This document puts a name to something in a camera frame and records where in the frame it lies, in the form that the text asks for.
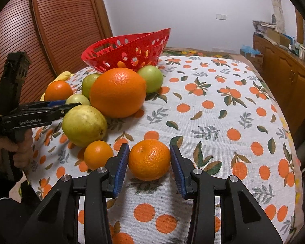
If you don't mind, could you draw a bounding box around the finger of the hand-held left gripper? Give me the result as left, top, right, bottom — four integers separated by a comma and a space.
19, 100, 68, 111
49, 103, 82, 120

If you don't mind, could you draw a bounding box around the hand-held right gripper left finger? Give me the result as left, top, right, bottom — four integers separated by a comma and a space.
19, 143, 130, 244

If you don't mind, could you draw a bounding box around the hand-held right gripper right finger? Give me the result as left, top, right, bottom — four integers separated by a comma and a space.
170, 145, 282, 244

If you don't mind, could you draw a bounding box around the yellow-green pear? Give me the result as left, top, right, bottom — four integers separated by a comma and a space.
62, 105, 108, 148

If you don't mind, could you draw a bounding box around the mandarin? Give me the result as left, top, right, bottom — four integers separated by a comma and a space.
128, 139, 171, 181

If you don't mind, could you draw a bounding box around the large orange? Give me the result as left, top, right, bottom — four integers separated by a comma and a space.
89, 67, 147, 119

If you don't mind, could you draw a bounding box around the red perforated basket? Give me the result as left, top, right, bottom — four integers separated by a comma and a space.
81, 28, 171, 73

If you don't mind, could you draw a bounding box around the large green apple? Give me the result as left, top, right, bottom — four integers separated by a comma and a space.
137, 65, 164, 94

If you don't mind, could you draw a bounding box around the person's left forearm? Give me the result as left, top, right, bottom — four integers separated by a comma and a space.
0, 155, 42, 244

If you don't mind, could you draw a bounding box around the person's left hand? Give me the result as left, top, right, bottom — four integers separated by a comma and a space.
0, 130, 34, 181

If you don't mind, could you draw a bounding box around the medium orange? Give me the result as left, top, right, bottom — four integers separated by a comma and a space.
44, 80, 74, 101

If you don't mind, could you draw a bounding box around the small green apple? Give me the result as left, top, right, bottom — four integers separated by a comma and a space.
65, 94, 91, 107

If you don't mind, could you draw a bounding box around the small orange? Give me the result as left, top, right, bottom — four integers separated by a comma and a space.
84, 140, 114, 171

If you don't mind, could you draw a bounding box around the yellow banana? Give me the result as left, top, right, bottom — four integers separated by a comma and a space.
40, 71, 75, 101

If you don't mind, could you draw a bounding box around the wooden louvered wardrobe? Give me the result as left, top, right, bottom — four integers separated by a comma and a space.
0, 0, 112, 115

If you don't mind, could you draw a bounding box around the orange print tablecloth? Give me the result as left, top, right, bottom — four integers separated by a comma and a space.
28, 54, 299, 244

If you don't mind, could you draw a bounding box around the wooden door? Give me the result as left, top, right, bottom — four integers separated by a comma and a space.
89, 0, 114, 40

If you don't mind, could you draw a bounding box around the floral blanket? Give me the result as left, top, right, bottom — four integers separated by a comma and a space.
163, 47, 256, 66

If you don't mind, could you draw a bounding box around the cardboard box with blue bags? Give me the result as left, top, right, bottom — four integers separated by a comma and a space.
240, 45, 264, 69

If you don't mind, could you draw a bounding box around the wooden cabinet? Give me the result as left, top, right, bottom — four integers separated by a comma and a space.
253, 34, 305, 143

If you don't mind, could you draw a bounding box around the brown cardboard box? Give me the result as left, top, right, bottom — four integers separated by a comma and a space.
266, 28, 291, 47

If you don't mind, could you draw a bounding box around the stack of newspapers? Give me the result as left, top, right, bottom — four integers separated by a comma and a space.
252, 20, 279, 35

